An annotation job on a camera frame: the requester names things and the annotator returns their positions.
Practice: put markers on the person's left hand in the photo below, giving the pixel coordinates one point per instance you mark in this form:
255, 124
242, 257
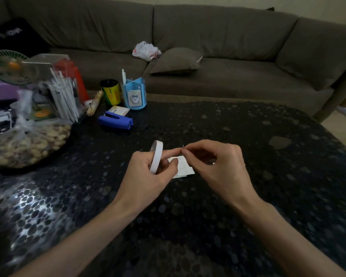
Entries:
139, 184

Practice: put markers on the person's right hand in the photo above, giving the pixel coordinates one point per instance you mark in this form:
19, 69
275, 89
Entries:
225, 173

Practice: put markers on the person's left thumb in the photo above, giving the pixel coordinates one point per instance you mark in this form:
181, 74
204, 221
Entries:
170, 167

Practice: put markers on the person's right thumb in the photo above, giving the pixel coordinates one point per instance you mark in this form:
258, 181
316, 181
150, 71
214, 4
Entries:
190, 160

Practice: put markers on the white tape roll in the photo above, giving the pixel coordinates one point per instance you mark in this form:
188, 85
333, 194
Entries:
156, 155

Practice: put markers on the person's right forearm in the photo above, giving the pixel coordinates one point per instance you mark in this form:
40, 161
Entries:
285, 242

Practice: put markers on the person's left forearm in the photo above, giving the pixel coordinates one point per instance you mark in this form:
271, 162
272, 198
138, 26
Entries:
83, 242

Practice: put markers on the white paper slip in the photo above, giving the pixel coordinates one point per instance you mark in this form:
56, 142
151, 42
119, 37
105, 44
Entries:
185, 168

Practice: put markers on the blue stapler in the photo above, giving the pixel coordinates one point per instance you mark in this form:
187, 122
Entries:
115, 120

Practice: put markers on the small white staple box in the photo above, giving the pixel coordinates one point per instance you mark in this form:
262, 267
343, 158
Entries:
118, 110

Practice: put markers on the blue pen holder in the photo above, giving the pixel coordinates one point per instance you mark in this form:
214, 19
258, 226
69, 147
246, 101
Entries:
135, 96

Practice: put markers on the yellow and black can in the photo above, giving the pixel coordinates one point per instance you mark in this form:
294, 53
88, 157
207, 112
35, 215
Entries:
111, 92

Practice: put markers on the beige wrapped snack stick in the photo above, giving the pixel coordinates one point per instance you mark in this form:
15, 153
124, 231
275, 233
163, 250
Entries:
94, 103

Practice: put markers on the grey-brown cushion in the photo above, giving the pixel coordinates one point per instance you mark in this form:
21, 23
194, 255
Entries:
176, 61

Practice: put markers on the white pen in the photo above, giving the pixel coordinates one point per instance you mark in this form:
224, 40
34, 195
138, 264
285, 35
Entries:
123, 76

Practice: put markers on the grey-brown fabric sofa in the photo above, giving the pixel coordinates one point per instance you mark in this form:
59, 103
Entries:
242, 54

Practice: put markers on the white plastic bag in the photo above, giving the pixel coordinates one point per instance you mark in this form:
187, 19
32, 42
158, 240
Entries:
145, 51

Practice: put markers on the bundle of white straws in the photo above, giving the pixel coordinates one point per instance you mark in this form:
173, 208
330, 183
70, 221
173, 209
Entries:
64, 98

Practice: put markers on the red box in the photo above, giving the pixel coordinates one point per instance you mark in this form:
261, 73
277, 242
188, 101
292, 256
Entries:
75, 74

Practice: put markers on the clear bag of peanuts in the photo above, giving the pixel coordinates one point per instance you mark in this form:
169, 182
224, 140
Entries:
26, 144

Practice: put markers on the clear acrylic organizer box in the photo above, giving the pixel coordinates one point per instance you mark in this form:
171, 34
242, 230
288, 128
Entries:
50, 83

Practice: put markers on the purple box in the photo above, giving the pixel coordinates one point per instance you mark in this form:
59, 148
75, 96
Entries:
1, 89

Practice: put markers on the small green desk fan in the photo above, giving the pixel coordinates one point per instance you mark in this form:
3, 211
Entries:
10, 67

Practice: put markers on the black garment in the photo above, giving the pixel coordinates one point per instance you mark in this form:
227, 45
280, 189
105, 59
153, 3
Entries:
16, 36

